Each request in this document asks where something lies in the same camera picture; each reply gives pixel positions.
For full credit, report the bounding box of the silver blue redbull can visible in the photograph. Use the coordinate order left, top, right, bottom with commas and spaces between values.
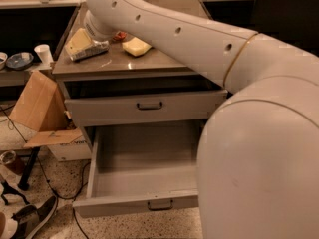
70, 41, 110, 61

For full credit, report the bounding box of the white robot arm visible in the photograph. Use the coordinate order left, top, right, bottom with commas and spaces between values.
86, 0, 319, 239

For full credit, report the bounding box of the red cola can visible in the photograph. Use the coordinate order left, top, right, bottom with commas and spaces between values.
113, 31, 127, 41

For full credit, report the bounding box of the grey middle drawer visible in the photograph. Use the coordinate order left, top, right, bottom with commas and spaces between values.
65, 89, 227, 127

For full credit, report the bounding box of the grey drawer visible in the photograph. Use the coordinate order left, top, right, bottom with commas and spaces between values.
65, 89, 227, 127
74, 119, 205, 217

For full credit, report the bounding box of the grey drawer cabinet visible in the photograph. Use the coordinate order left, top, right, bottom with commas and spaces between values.
52, 0, 230, 144

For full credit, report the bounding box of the grey bottom drawer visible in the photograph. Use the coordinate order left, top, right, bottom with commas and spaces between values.
74, 119, 205, 217

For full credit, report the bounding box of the white paper cup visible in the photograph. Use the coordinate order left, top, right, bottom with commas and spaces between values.
34, 44, 53, 65

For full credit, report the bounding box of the yellow sponge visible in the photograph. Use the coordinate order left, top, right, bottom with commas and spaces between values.
122, 38, 152, 57

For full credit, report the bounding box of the dark blue dish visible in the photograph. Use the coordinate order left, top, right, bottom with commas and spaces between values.
6, 52, 34, 71

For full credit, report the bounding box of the small white bowl at edge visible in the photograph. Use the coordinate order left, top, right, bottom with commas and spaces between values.
0, 52, 8, 71

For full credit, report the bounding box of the brown cardboard box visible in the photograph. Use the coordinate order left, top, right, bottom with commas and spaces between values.
9, 71, 82, 148

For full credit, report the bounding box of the white box under flap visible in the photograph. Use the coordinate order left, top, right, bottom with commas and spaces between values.
48, 136, 91, 161

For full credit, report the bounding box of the black table leg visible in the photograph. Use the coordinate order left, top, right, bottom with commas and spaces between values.
18, 147, 40, 191

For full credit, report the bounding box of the dark round container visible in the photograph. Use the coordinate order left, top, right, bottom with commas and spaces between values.
0, 150, 25, 175

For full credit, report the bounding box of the black slip-on shoe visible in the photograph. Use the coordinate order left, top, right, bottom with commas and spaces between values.
10, 196, 58, 239

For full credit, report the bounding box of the black office chair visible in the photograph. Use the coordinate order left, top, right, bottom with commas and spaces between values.
251, 0, 319, 56

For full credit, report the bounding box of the black floor cable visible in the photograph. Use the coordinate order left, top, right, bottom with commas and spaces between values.
0, 105, 91, 239

